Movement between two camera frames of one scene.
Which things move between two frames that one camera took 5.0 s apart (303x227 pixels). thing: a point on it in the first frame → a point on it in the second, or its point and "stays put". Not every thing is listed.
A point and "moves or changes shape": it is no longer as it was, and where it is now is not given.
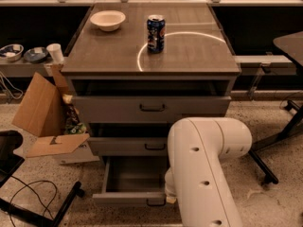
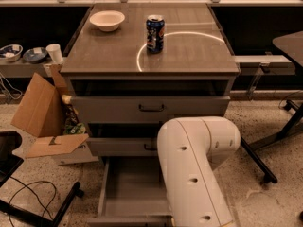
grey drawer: x=129 y=146 stays put
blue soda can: x=155 y=33 stays put
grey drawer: x=133 y=182 moves or changes shape
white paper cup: x=55 y=52 stays put
